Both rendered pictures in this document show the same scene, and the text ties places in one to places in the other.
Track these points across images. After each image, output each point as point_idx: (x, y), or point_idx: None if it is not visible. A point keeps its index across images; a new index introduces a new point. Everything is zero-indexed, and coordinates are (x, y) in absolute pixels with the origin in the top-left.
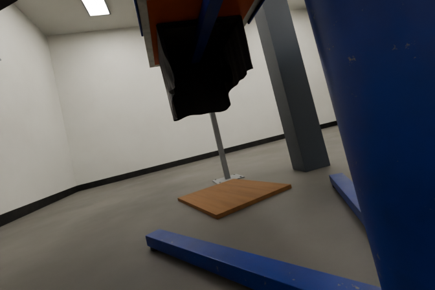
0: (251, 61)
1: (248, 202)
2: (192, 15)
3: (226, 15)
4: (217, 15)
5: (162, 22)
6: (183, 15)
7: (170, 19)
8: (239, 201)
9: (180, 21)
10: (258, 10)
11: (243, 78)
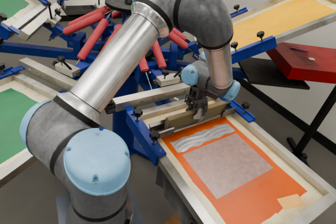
0: (156, 179)
1: (168, 219)
2: (201, 123)
3: (175, 137)
4: (182, 133)
5: (226, 120)
6: (207, 121)
7: (218, 120)
8: (174, 223)
9: (214, 125)
10: (140, 144)
11: (170, 205)
